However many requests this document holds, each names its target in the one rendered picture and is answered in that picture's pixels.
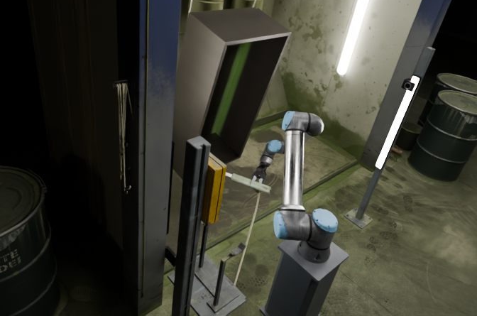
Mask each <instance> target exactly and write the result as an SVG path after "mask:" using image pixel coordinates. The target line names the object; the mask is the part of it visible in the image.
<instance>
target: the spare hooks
mask: <svg viewBox="0 0 477 316"><path fill-rule="evenodd" d="M128 81H130V79H125V80H118V81H113V82H112V87H113V88H114V84H115V87H117V94H118V103H119V105H120V106H119V153H120V180H122V175H124V192H125V193H126V194H128V191H126V190H130V189H131V186H130V185H129V187H128V188H127V187H126V178H125V169H127V170H128V169H129V170H130V168H131V167H129V168H127V167H126V147H127V146H128V144H125V142H126V137H125V128H126V125H125V123H126V95H127V93H128ZM117 83H118V84H117ZM119 83H120V84H119ZM121 86H122V87H123V88H122V92H123V116H122V104H121ZM119 93H120V99H119ZM128 100H129V103H130V107H131V113H132V117H133V110H132V106H131V100H130V96H129V93H128ZM120 107H121V115H120ZM121 132H122V135H121ZM120 135H121V138H120ZM122 159H123V162H124V171H123V172H122Z"/></svg>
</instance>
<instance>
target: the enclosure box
mask: <svg viewBox="0 0 477 316"><path fill-rule="evenodd" d="M291 33H292V32H291V31H289V30H288V29H287V28H286V27H284V26H283V25H281V24H280V23H278V22H277V21H276V20H274V19H273V18H271V17H270V16H269V15H268V14H266V13H265V12H263V11H261V10H260V9H259V8H258V7H252V8H242V9H225V10H216V11H198V12H189V16H188V19H187V25H186V29H185V35H184V39H183V42H182V49H181V52H180V59H179V62H178V66H177V72H176V84H175V106H174V118H173V130H172V141H173V142H174V143H175V146H174V157H173V170H174V171H175V172H176V173H177V174H178V175H179V176H180V177H181V179H182V180H183V173H184V164H185V148H186V140H189V139H191V138H195V137H198V136H201V137H202V138H204V139H205V140H206V141H208V142H209V143H210V144H211V146H210V153H211V154H213V155H214V156H215V157H217V158H218V159H219V160H220V161H221V162H222V163H224V164H227V163H230V162H231V161H233V160H236V159H238V158H240V157H241V154H242V153H243V150H244V148H245V145H246V142H247V140H248V137H249V136H250V133H251V130H252V128H253V125H254V124H255V121H256V118H257V116H258V113H259V111H260V109H261V106H262V104H263V101H264V99H265V96H266V94H267V92H268V89H269V86H270V84H271V82H272V80H273V77H274V74H275V72H276V70H277V68H278V65H279V62H280V60H281V57H282V56H283V53H284V50H285V48H286V45H287V42H288V41H289V38H290V36H291Z"/></svg>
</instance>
